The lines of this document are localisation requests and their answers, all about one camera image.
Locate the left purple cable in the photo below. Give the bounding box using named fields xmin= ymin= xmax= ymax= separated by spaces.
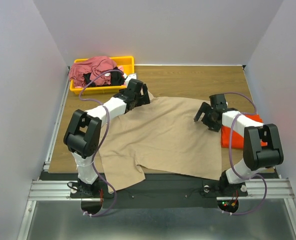
xmin=78 ymin=69 xmax=125 ymax=218

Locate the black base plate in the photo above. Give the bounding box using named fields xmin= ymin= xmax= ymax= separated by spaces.
xmin=39 ymin=172 xmax=256 ymax=210

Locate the beige t shirt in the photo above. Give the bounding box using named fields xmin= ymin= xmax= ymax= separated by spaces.
xmin=99 ymin=97 xmax=222 ymax=192

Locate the aluminium frame rail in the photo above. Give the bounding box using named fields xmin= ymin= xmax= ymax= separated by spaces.
xmin=17 ymin=80 xmax=99 ymax=240

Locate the yellow plastic bin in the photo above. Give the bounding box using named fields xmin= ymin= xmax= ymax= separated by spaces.
xmin=69 ymin=56 xmax=135 ymax=95

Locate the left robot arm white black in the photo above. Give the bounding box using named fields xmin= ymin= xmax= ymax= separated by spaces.
xmin=63 ymin=78 xmax=150 ymax=197

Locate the pink t shirt in bin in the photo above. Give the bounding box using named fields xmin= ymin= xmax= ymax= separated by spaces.
xmin=69 ymin=56 xmax=117 ymax=88

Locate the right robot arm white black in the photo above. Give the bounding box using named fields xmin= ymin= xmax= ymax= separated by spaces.
xmin=193 ymin=94 xmax=284 ymax=195

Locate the orange folded t shirt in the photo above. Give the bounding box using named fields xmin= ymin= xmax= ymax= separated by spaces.
xmin=221 ymin=114 xmax=263 ymax=149

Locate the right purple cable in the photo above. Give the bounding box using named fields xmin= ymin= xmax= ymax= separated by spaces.
xmin=221 ymin=92 xmax=268 ymax=217

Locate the purple cable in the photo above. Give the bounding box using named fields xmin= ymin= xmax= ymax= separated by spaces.
xmin=221 ymin=92 xmax=268 ymax=217
xmin=78 ymin=69 xmax=125 ymax=218

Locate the black t shirt in bin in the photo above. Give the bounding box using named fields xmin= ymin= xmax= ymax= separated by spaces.
xmin=82 ymin=67 xmax=125 ymax=87

